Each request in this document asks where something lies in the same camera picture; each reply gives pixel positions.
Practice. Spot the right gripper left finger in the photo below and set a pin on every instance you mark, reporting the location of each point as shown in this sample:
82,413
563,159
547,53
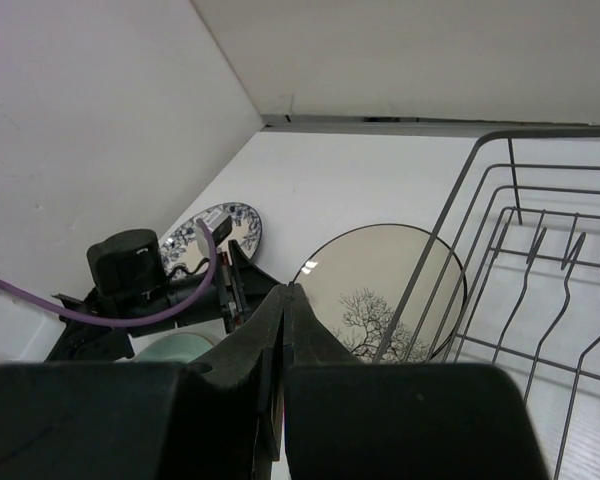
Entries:
218,417

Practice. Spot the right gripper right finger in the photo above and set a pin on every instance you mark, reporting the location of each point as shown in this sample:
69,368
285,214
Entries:
345,419

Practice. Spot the blue floral patterned plate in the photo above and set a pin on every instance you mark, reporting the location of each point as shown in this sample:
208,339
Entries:
180,248

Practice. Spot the teal flower plate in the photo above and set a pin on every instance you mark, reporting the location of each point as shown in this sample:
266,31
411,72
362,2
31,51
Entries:
177,347

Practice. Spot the beige tree pattern plate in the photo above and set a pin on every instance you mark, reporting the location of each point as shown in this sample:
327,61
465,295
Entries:
386,278

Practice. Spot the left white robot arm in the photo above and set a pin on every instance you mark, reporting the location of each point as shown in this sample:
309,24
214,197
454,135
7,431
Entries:
130,282

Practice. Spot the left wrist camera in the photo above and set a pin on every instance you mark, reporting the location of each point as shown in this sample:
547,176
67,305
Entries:
219,222

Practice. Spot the black wire dish rack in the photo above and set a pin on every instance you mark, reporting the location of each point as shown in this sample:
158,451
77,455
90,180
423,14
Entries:
509,274

